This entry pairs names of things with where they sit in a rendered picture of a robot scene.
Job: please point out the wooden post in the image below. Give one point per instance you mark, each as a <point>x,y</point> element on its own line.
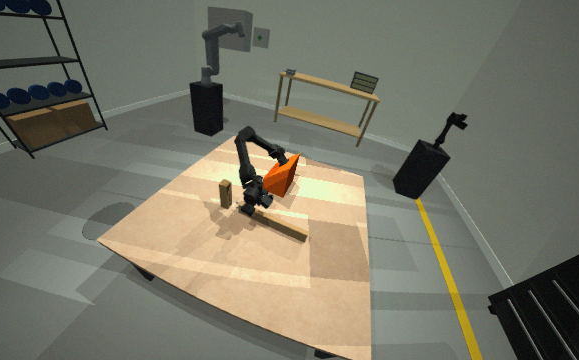
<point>225,188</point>

